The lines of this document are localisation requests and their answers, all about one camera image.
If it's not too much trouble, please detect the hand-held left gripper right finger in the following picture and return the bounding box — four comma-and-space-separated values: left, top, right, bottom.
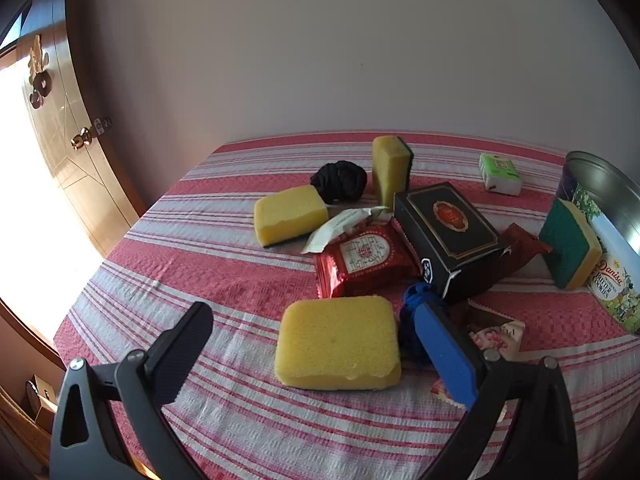
412, 300, 581, 480

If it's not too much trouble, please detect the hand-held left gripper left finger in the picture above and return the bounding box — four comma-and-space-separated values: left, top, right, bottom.
48, 301, 216, 480

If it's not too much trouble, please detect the blue fabric bundle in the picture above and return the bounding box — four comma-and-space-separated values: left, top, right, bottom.
398, 282, 446, 361

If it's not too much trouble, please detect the pink floral packet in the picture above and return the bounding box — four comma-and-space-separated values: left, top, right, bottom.
430, 300, 527, 408

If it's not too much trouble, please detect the yellow green scouring sponge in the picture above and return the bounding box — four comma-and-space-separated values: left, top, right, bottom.
253, 185, 329, 249
538, 197, 604, 290
371, 135, 414, 209
273, 296, 402, 392

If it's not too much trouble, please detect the black gift box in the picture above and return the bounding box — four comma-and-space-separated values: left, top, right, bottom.
393, 181, 512, 306

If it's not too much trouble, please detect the red printed snack packet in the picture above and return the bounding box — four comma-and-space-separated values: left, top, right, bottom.
314, 224, 422, 299

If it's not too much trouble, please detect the dark red snack packet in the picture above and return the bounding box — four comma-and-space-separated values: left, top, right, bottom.
492, 223, 553, 277

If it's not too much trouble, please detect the white snack packet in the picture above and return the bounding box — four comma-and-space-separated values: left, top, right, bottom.
300, 206, 396, 255

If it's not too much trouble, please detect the round metal cookie tin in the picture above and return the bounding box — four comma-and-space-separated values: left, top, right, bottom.
556, 150, 640, 335

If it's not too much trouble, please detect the green tissue pack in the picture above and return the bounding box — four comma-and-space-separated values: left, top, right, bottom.
478, 152, 523, 196

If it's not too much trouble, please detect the black knitted cloth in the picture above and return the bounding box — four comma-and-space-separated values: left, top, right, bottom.
310, 160, 368, 205

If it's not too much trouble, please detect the red striped desktop cloth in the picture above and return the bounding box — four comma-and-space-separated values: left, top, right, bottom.
52, 130, 640, 480

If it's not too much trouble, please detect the small cardboard box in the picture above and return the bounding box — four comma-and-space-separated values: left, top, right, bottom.
32, 374, 61, 428

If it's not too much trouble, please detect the light wooden door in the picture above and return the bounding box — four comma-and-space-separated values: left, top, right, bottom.
0, 0, 148, 261

